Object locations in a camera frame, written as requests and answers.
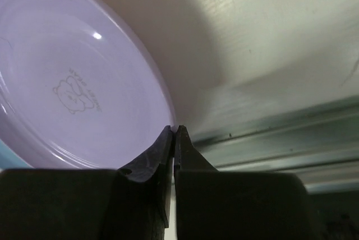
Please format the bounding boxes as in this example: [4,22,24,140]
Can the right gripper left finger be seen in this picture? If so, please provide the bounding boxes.
[1,127,173,239]

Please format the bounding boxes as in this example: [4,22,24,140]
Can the purple plate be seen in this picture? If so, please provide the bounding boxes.
[1,0,176,169]

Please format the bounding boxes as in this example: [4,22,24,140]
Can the blue plate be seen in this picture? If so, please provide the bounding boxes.
[0,141,30,170]

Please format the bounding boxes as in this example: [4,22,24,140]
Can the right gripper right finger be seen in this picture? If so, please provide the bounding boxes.
[174,126,320,239]

